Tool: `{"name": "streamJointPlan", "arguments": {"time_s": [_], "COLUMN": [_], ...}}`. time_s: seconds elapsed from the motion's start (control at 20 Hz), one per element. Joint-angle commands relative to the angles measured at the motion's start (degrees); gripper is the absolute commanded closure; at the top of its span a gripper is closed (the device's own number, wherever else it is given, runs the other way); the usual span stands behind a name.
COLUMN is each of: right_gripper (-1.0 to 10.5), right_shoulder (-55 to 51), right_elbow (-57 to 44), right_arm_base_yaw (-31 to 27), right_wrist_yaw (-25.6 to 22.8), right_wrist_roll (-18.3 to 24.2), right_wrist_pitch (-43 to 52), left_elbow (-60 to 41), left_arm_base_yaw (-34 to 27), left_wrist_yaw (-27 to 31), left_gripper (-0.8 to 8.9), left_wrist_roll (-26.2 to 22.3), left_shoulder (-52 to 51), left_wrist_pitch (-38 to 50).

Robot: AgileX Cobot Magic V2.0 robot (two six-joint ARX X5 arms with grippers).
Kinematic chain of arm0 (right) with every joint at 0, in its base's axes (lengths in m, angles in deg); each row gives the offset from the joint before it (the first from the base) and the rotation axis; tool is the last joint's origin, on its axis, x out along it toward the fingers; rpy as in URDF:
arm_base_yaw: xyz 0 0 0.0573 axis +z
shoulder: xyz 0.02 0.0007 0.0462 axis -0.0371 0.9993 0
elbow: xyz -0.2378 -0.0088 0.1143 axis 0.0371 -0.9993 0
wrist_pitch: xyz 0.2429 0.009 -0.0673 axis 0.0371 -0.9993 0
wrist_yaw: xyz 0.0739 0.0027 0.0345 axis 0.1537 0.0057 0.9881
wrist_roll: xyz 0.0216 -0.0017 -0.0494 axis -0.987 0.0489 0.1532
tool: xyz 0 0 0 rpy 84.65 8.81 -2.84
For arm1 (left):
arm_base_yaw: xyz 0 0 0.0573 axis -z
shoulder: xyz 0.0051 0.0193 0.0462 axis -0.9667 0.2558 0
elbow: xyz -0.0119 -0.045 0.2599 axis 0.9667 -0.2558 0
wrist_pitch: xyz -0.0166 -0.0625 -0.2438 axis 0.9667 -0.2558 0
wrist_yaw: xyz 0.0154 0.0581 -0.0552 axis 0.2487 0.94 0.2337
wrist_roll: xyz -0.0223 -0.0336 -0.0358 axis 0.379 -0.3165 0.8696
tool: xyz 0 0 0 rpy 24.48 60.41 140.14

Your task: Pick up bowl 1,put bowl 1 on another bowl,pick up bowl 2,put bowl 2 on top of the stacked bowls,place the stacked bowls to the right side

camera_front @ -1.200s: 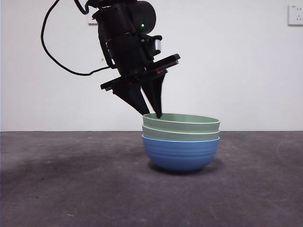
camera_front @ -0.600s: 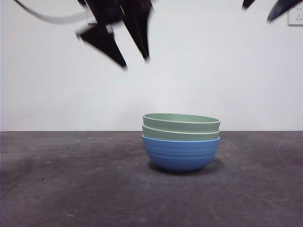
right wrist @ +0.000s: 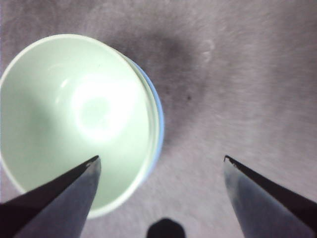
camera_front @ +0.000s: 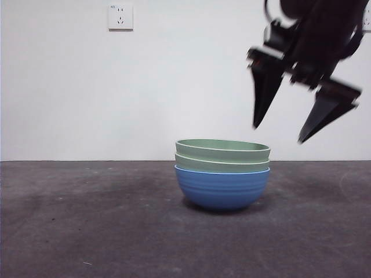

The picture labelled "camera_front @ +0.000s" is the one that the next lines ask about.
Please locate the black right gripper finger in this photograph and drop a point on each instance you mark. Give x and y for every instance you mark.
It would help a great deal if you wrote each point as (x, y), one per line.
(265, 95)
(324, 116)

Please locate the green ribbed bowl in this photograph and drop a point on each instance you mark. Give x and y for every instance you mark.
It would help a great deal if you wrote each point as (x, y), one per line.
(220, 167)
(220, 151)

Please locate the blue ribbed bowl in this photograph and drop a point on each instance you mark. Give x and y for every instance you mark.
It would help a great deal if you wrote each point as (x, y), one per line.
(221, 189)

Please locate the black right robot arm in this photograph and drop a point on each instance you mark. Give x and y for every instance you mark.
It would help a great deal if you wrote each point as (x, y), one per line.
(319, 34)

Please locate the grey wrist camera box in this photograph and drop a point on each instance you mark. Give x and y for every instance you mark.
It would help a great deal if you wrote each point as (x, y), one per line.
(275, 34)

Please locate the white wall socket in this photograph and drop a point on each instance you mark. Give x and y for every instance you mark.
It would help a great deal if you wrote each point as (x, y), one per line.
(120, 17)
(367, 18)

